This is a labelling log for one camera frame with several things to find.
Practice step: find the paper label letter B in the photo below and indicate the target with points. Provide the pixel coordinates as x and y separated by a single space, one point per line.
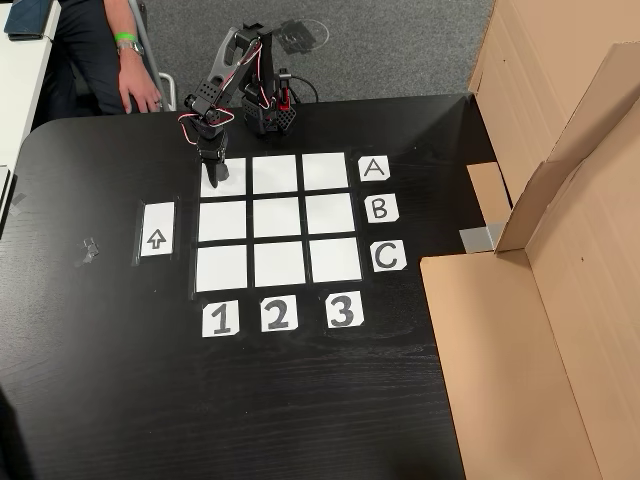
382 209

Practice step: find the person's left hand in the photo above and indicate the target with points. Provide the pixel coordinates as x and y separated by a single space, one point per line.
140 80

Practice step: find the silver wristwatch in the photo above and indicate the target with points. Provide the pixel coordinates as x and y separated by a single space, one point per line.
132 48

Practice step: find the paper label number 3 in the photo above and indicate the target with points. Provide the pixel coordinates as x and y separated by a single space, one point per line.
344 310

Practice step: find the paper label number 1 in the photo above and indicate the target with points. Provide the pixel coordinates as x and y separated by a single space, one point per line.
220 319

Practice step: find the white paper grid square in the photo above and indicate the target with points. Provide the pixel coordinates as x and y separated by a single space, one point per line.
277 217
237 182
330 214
280 264
221 268
275 174
222 221
336 260
325 171

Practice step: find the flat grey tape scrap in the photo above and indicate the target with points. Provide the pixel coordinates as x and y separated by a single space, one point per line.
19 204

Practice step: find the grey tape strip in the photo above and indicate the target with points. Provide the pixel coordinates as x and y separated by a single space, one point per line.
477 239

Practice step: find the paper label letter A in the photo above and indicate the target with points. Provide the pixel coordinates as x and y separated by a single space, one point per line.
374 169

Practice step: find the brown cardboard screen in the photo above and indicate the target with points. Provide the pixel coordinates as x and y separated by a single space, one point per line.
525 350

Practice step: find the person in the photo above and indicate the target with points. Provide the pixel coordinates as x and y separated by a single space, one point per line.
80 50

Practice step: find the dark tablet case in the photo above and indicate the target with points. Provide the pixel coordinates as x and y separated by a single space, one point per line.
30 20

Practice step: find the paper label letter C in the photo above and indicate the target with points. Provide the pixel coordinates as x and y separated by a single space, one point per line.
389 256

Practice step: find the green wristband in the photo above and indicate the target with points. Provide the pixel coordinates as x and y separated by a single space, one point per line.
125 37

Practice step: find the paper label number 2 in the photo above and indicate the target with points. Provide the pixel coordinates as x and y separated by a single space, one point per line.
279 315

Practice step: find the white arrow paper sheet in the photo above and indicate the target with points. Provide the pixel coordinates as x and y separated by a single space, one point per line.
157 225

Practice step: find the grey metal chair frame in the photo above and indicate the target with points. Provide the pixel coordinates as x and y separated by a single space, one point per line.
170 87

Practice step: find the black orange bar clamp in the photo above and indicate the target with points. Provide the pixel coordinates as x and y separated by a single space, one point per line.
284 95

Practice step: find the white side table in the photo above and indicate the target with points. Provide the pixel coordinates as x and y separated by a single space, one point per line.
20 80

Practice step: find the crumpled grey tape scrap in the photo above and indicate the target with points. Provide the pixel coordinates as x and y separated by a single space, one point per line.
89 251

